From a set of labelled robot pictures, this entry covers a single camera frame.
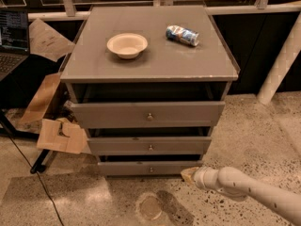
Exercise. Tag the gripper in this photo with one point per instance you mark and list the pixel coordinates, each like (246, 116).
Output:
(199, 175)

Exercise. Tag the grey bottom drawer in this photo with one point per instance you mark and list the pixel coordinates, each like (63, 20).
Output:
(146, 167)

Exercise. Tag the grey drawer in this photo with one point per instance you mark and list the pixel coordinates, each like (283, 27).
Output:
(147, 115)
(146, 167)
(148, 145)

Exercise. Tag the grey middle drawer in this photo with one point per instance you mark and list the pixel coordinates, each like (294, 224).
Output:
(148, 145)

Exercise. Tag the grey drawer cabinet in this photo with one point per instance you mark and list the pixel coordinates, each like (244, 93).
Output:
(166, 71)

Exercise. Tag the grey top drawer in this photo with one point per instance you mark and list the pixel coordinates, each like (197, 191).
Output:
(147, 115)

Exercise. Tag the black open laptop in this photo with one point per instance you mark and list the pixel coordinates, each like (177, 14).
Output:
(14, 40)

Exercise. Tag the low cardboard box flap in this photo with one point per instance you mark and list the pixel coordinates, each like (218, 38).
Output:
(61, 136)

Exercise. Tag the blue crushed soda can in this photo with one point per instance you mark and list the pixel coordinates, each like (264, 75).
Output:
(182, 35)

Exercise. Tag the black table leg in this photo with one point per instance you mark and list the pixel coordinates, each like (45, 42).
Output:
(8, 130)

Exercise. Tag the tall cardboard flap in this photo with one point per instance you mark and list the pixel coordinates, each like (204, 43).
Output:
(44, 100)

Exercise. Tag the white railing bar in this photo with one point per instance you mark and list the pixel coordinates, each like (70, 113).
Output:
(228, 10)

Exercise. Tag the white diagonal post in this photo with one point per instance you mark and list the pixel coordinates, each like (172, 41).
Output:
(282, 64)

